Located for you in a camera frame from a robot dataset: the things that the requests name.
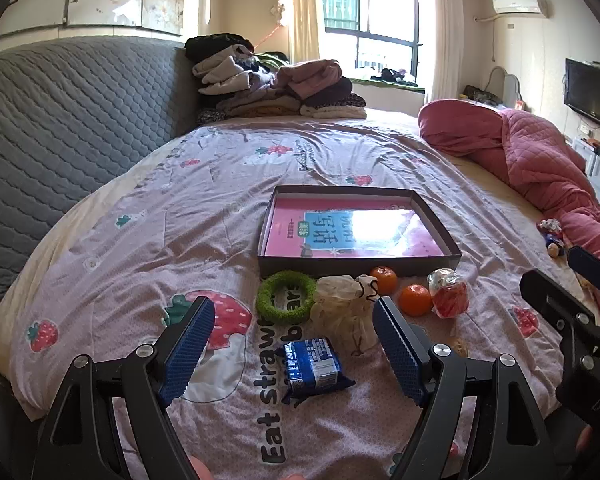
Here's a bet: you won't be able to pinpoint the green window seat cushion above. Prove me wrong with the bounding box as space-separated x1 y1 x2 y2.
352 77 426 95

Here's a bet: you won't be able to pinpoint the cream curtain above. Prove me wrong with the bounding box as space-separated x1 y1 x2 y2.
280 0 321 63
425 0 463 103

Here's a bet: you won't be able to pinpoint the shallow dark cardboard box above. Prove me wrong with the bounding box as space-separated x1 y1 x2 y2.
257 185 463 278

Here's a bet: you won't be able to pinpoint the green fuzzy ring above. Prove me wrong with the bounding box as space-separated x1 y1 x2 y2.
256 271 318 322

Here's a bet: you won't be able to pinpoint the pink quilted blanket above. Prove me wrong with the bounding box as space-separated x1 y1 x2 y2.
417 100 600 331

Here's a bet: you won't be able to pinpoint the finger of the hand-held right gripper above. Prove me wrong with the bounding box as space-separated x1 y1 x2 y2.
566 246 600 303
520 269 597 341

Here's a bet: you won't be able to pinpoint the black flat television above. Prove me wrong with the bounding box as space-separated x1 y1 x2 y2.
565 58 600 135

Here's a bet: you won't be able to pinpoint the orange tangerine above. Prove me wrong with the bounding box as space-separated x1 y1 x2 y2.
399 284 433 317
369 266 398 296

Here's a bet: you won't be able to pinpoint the grey quilted headboard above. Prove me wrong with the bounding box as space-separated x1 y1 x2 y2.
0 35 201 346

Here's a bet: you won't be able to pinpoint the arched white mirror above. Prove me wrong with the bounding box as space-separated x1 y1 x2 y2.
487 66 521 106

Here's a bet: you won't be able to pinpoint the person's right hand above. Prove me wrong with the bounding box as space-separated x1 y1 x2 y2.
576 424 600 457

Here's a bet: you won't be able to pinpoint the blue snack packet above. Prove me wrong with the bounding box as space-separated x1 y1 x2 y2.
279 337 356 407

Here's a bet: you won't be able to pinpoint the clear packet of red snacks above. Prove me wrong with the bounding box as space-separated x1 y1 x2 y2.
428 268 469 319

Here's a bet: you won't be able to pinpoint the pile of folded clothes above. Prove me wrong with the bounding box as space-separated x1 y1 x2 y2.
185 34 368 123

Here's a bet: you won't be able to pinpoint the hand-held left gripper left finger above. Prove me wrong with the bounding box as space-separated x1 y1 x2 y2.
32 296 216 480

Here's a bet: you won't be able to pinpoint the person's left hand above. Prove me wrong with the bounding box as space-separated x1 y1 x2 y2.
187 455 214 480

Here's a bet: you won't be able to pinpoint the white air conditioner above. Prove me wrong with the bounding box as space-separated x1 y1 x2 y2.
491 0 550 18

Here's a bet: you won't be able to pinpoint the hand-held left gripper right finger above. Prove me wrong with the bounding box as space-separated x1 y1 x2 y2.
372 296 556 480

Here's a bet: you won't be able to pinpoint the dark framed window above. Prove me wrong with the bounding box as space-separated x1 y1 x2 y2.
318 0 423 81

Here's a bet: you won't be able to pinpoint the beige drawstring pouch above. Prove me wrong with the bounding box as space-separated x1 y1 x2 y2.
310 274 381 353

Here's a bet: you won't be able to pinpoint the small colourful toy figures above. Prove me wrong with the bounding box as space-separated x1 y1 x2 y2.
537 218 568 259

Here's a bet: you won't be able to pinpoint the dark clothes on windowsill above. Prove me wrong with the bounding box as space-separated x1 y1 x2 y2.
372 67 418 86

